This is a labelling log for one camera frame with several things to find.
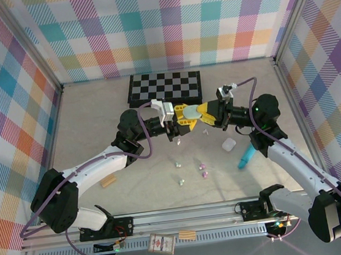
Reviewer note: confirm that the white earbud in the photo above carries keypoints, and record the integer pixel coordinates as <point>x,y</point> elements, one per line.
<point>178,143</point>
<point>205,132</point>

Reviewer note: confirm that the mint green earbud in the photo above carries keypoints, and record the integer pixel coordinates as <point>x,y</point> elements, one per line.
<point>178,164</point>
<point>181,182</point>

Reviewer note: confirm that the purple earbud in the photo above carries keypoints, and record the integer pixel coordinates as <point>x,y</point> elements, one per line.
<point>205,174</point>
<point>202,164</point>

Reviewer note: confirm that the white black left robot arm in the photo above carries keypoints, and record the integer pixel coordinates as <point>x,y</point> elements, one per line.
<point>101,166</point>

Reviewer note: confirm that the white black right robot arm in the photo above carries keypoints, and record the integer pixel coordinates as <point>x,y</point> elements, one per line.
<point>291,157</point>

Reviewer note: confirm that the black silver folding chessboard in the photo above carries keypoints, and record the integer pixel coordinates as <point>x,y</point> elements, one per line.
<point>165,85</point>

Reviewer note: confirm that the turquoise plastic tube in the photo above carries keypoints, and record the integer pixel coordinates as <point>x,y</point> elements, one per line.
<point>245,158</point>

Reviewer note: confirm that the small wooden block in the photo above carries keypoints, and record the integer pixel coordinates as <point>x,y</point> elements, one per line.
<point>186,235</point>
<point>108,181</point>

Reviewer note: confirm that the playing card box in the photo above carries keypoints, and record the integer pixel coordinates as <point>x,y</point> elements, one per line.
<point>161,243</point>

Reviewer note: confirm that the aluminium frame side rail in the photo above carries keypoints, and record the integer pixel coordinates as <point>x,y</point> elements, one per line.
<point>294,101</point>

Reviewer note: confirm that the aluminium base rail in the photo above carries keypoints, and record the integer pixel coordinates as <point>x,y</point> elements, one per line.
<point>183,216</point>

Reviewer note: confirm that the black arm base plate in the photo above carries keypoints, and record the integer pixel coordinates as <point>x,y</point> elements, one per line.
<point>123,226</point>
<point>251,210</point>

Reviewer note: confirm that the aluminium frame post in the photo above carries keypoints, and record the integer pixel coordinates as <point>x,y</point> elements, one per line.
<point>297,11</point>
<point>32,46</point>

